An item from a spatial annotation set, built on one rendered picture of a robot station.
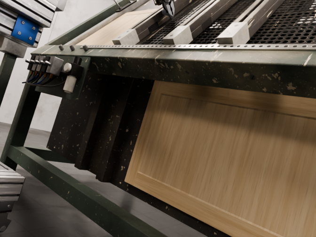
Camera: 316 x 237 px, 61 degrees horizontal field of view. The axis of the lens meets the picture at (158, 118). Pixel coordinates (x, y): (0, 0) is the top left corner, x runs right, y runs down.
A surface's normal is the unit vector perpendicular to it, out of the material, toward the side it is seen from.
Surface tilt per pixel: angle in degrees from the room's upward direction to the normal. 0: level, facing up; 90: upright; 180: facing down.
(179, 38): 90
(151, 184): 90
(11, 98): 90
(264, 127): 90
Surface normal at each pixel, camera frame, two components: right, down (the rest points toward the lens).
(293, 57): -0.32, -0.76
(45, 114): 0.80, 0.20
